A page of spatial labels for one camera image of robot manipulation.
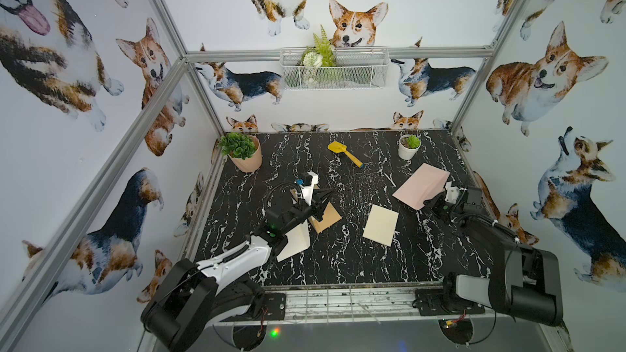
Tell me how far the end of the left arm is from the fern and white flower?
0.44 metres

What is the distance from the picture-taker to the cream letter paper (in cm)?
90

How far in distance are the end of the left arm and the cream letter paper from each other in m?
0.28

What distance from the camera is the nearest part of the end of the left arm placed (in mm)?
615

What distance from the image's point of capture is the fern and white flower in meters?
0.81
